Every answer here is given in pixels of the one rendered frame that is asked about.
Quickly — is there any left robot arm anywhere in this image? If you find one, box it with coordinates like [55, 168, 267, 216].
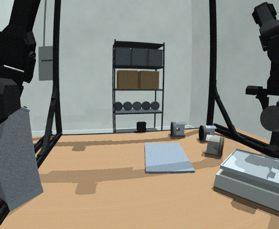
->
[252, 2, 279, 94]

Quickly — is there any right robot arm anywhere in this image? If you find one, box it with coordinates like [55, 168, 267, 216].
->
[0, 0, 41, 97]

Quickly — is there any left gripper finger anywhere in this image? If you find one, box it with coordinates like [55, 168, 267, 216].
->
[256, 97, 269, 110]

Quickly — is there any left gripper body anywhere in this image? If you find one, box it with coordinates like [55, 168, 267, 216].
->
[246, 67, 279, 97]

